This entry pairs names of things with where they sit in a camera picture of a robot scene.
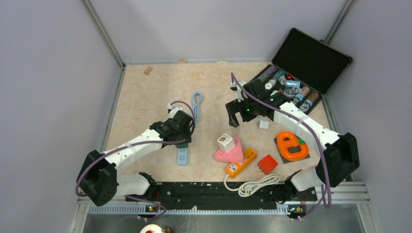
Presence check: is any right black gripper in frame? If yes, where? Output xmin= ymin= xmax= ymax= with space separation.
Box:
xmin=226 ymin=95 xmax=259 ymax=127

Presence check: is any white cube socket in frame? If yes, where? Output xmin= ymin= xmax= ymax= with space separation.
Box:
xmin=217 ymin=133 xmax=236 ymax=153

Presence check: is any pink triangular power strip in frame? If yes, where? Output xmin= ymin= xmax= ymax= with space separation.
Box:
xmin=214 ymin=136 xmax=245 ymax=163

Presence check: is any orange power strip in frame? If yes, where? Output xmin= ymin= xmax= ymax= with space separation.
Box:
xmin=224 ymin=147 xmax=258 ymax=180

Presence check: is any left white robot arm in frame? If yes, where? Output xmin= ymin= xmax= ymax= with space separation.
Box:
xmin=75 ymin=110 xmax=194 ymax=206

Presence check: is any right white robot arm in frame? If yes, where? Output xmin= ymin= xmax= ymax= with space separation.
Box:
xmin=225 ymin=77 xmax=360 ymax=200

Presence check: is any white plug adapter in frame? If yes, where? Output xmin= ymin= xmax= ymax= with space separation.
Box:
xmin=258 ymin=120 xmax=270 ymax=130

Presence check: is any red cube socket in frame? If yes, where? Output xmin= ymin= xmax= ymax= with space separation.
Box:
xmin=257 ymin=154 xmax=278 ymax=175

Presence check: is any grey mat under toy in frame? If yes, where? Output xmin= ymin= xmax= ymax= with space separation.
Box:
xmin=274 ymin=133 xmax=311 ymax=165

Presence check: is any small wooden block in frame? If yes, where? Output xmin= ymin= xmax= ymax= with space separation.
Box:
xmin=144 ymin=66 xmax=153 ymax=75

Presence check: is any black open case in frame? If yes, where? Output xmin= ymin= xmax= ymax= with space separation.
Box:
xmin=246 ymin=28 xmax=353 ymax=114

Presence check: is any red white emergency button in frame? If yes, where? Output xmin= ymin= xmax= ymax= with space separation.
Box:
xmin=140 ymin=224 xmax=166 ymax=233

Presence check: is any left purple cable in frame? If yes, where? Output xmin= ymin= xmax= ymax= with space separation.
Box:
xmin=74 ymin=100 xmax=197 ymax=222

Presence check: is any purple cable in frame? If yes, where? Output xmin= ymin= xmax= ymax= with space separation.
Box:
xmin=74 ymin=100 xmax=197 ymax=222
xmin=229 ymin=72 xmax=333 ymax=220

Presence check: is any blue power strip with cable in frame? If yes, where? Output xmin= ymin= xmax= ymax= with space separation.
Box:
xmin=176 ymin=91 xmax=203 ymax=166

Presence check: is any white coiled cable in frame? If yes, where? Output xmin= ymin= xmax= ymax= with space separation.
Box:
xmin=223 ymin=173 xmax=281 ymax=198

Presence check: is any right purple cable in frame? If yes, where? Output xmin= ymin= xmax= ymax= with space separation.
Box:
xmin=229 ymin=72 xmax=333 ymax=220

